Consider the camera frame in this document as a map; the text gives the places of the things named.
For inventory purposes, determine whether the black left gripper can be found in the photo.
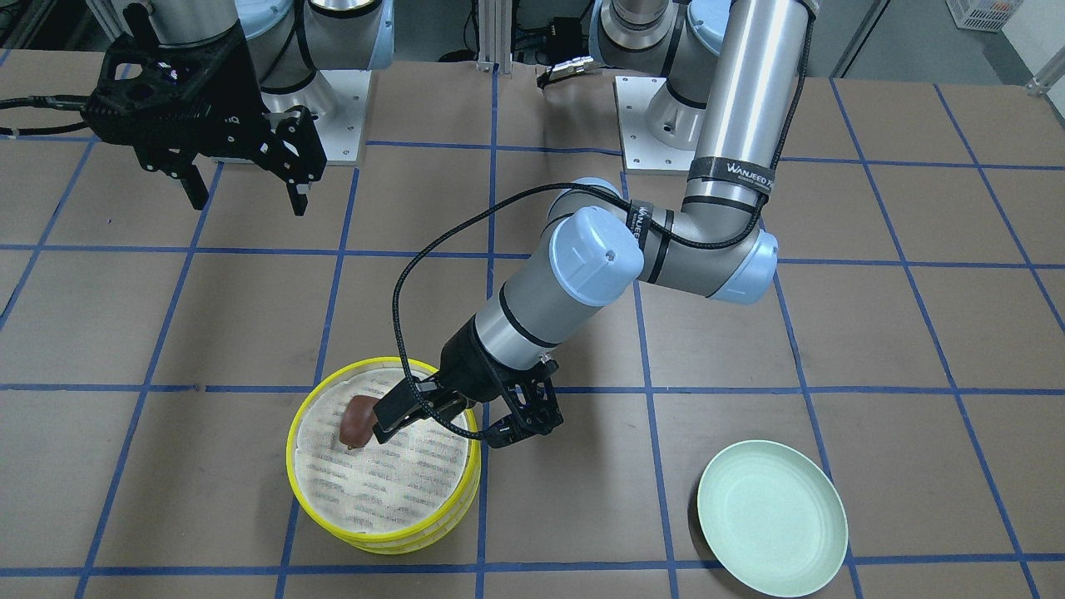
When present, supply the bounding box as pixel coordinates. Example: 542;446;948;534
373;321;563;448

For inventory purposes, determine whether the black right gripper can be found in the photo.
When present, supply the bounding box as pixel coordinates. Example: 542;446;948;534
83;20;326;217

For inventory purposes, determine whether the brown bun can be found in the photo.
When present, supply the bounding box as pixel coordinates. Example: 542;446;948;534
338;394;379;450

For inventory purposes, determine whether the yellow steamer basket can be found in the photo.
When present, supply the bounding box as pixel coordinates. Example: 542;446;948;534
294;480;479;555
285;357;482;534

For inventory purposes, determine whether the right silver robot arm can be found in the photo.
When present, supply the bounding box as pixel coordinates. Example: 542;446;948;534
79;1;394;216

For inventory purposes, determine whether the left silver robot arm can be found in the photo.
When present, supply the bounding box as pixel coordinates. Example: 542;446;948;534
339;1;820;448

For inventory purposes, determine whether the light green plate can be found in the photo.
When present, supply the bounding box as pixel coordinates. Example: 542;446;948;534
697;439;850;598

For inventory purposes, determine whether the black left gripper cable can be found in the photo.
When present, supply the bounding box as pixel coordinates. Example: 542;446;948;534
391;0;816;442

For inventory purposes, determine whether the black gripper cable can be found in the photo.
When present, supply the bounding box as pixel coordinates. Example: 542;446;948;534
0;95;92;137
391;0;816;442

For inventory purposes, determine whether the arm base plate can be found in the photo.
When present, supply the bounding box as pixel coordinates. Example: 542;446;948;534
208;70;372;166
615;75;714;176

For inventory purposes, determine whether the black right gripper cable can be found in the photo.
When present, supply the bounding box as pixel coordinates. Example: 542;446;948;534
0;95;92;137

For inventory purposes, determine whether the aluminium frame post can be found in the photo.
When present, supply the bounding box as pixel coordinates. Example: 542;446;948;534
476;0;513;77

